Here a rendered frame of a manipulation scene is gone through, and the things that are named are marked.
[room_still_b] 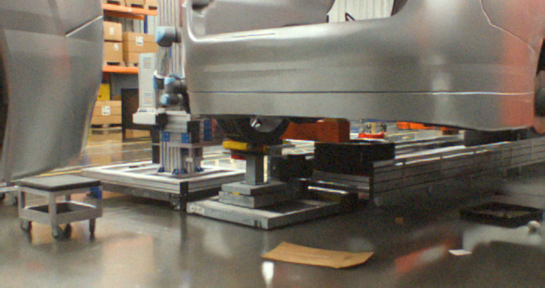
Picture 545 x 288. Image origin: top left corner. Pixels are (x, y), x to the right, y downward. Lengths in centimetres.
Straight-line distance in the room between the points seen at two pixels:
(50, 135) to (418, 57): 165
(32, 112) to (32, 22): 16
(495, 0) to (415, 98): 49
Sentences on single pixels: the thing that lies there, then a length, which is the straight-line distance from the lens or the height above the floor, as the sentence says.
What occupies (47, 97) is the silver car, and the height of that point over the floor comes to 90.
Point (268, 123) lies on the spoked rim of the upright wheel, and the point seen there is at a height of 67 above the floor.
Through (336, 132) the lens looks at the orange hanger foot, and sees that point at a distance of 463.
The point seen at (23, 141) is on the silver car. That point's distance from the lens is 123.
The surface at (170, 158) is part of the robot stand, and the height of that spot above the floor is 35.
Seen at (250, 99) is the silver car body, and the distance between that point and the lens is 314.
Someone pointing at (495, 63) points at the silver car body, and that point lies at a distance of 267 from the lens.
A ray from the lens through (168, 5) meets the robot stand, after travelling 519.
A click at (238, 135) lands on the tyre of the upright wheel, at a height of 60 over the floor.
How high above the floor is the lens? 91
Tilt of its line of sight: 4 degrees down
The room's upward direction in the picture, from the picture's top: straight up
